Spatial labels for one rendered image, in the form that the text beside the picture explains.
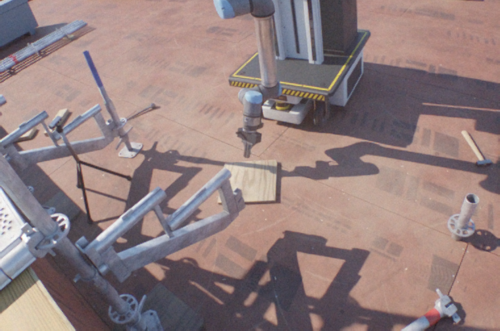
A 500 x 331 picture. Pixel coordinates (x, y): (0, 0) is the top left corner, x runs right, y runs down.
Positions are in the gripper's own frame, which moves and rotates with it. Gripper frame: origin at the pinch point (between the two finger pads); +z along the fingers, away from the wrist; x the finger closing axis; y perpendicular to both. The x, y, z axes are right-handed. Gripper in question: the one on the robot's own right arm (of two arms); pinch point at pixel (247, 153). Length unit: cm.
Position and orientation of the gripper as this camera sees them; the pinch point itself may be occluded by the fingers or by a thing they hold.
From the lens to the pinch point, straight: 193.8
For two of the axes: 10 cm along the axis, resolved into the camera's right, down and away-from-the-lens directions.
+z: -1.1, 9.3, 3.5
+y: -6.4, 2.1, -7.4
